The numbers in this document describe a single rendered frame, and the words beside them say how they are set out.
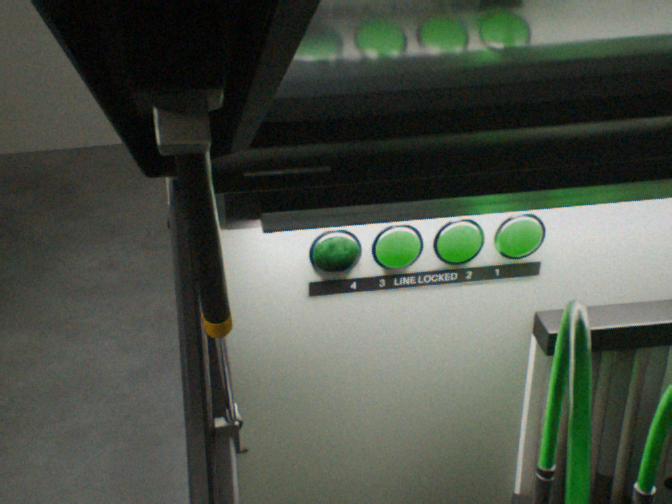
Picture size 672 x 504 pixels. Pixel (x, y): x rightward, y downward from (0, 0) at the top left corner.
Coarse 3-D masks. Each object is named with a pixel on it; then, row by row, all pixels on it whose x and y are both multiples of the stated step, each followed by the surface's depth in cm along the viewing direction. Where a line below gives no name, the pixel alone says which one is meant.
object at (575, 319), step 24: (576, 312) 69; (576, 336) 66; (576, 360) 64; (552, 384) 88; (576, 384) 62; (552, 408) 90; (576, 408) 61; (552, 432) 91; (576, 432) 60; (552, 456) 93; (576, 456) 59; (576, 480) 58
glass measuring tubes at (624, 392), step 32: (544, 320) 93; (608, 320) 93; (640, 320) 93; (544, 352) 93; (608, 352) 98; (640, 352) 98; (544, 384) 97; (608, 384) 100; (640, 384) 101; (544, 416) 98; (608, 416) 100; (640, 416) 101; (608, 448) 102; (640, 448) 102; (608, 480) 104
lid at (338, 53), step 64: (64, 0) 33; (128, 0) 39; (192, 0) 40; (256, 0) 33; (320, 0) 28; (384, 0) 35; (448, 0) 36; (512, 0) 37; (576, 0) 38; (640, 0) 40; (128, 64) 40; (192, 64) 41; (256, 64) 37; (320, 64) 46; (384, 64) 48; (448, 64) 49; (512, 64) 51; (576, 64) 53; (640, 64) 56; (128, 128) 62; (192, 128) 41; (256, 128) 55; (320, 128) 66; (384, 128) 67; (448, 128) 67; (512, 128) 68; (576, 128) 73; (640, 128) 78
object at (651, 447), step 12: (660, 408) 86; (660, 420) 87; (660, 432) 87; (648, 444) 89; (660, 444) 88; (648, 456) 90; (648, 468) 90; (648, 480) 91; (636, 492) 92; (648, 492) 92
